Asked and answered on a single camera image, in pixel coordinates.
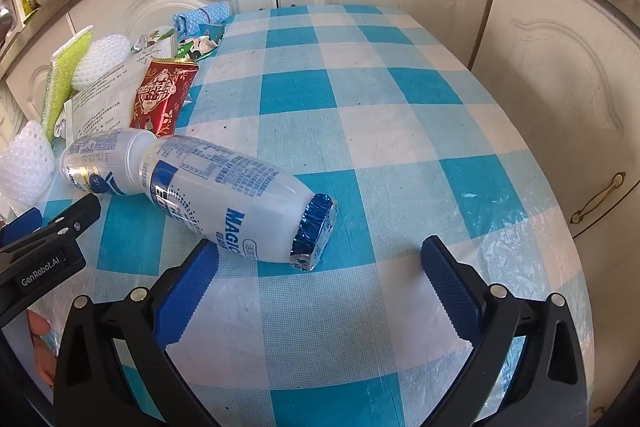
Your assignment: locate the blue white checkered tablecloth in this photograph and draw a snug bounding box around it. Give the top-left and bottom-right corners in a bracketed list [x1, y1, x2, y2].
[30, 4, 596, 427]

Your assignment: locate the white plastic bottle foil cap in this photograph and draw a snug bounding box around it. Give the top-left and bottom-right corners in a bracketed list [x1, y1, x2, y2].
[60, 128, 338, 272]

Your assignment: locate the blue rolled cloth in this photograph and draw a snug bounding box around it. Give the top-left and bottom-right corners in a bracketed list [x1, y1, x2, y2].
[172, 2, 231, 38]

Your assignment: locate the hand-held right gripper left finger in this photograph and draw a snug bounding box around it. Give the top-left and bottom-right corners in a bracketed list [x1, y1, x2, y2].
[54, 238, 221, 427]

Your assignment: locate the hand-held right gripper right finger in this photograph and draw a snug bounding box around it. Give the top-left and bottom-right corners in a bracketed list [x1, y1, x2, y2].
[421, 236, 588, 427]

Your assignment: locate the brass cabinet handle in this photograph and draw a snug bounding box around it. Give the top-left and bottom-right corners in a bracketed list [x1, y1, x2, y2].
[570, 172, 627, 224]

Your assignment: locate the person's left hand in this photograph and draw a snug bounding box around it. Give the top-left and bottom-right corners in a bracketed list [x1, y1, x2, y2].
[27, 309, 58, 390]

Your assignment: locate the red snack wrapper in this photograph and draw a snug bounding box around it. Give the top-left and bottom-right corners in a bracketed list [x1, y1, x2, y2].
[130, 58, 200, 138]

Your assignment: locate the white printed plastic packet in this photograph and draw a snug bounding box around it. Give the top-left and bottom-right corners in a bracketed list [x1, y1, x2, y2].
[62, 54, 151, 142]

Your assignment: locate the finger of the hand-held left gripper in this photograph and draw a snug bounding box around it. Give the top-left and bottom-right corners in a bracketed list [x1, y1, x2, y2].
[30, 194, 102, 253]
[0, 208, 43, 245]

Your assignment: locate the white foam fruit net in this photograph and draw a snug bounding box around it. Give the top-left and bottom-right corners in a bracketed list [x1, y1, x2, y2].
[0, 120, 56, 212]
[71, 34, 132, 90]

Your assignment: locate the blue cow print wrapper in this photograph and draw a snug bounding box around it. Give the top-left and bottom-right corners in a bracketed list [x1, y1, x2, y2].
[176, 24, 226, 60]

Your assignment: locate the green scouring sponge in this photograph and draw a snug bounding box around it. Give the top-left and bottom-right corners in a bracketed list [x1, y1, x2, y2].
[42, 25, 95, 142]

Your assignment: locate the small green white wrapper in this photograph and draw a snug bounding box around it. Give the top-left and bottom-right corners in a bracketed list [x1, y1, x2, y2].
[130, 27, 176, 52]

